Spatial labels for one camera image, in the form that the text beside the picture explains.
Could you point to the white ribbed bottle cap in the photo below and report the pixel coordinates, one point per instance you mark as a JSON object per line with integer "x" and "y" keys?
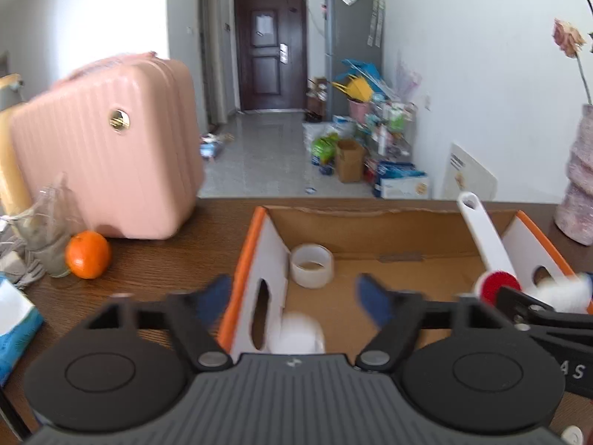
{"x": 296, "y": 333}

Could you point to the blue and white carton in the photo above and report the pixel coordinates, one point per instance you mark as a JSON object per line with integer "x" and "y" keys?
{"x": 400, "y": 181}

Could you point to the green plastic bag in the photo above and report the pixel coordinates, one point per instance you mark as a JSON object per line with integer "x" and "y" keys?
{"x": 324, "y": 146}

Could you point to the dark brown door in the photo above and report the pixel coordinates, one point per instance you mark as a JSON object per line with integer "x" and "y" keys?
{"x": 271, "y": 55}

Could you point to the cardboard boxes by door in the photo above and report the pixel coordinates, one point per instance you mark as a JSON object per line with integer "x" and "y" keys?
{"x": 317, "y": 95}

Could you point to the white board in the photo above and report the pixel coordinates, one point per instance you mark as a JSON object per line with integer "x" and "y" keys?
{"x": 468, "y": 174}

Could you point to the pink bucket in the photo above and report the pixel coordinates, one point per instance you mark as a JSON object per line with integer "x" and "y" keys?
{"x": 359, "y": 109}

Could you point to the white lint brush red pad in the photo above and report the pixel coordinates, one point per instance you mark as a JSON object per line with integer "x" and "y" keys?
{"x": 482, "y": 236}

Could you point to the open brown cardboard box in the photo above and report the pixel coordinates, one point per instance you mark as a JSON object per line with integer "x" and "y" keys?
{"x": 350, "y": 160}

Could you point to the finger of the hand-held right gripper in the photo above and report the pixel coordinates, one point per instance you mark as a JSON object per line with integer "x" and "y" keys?
{"x": 528, "y": 308}

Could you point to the pink suitcase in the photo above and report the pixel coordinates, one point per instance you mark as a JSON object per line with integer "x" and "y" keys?
{"x": 116, "y": 167}

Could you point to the blue and yellow plastic pile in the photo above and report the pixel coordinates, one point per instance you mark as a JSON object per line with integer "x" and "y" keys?
{"x": 356, "y": 83}

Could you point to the glass cup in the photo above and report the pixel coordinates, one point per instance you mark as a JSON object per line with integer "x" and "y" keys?
{"x": 48, "y": 236}

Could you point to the clear cotton swab box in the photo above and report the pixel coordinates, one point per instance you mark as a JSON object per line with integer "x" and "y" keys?
{"x": 565, "y": 294}

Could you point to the pink ceramic vase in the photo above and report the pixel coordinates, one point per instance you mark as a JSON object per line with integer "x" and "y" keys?
{"x": 579, "y": 181}

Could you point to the dried pink roses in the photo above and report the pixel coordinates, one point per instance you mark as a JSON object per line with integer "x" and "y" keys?
{"x": 567, "y": 37}

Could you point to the white tape roll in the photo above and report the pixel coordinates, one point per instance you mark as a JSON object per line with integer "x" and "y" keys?
{"x": 312, "y": 266}

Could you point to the folded white umbrella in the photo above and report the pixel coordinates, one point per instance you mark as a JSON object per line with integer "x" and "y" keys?
{"x": 376, "y": 18}

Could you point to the grey refrigerator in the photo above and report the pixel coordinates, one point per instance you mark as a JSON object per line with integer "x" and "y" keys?
{"x": 352, "y": 65}

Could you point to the yellow thermos jug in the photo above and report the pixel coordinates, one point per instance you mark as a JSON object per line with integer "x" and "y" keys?
{"x": 9, "y": 157}

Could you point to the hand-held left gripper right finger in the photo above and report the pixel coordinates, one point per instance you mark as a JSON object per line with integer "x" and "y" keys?
{"x": 375, "y": 301}

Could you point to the blue tissue pack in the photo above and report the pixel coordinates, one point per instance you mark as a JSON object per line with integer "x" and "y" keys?
{"x": 14, "y": 329}

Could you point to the red cardboard box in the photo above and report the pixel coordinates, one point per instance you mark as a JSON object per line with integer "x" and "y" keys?
{"x": 370, "y": 236}

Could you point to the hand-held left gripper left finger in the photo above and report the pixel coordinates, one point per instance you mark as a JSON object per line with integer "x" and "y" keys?
{"x": 215, "y": 299}

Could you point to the orange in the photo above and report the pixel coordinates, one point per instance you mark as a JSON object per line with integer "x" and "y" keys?
{"x": 88, "y": 255}

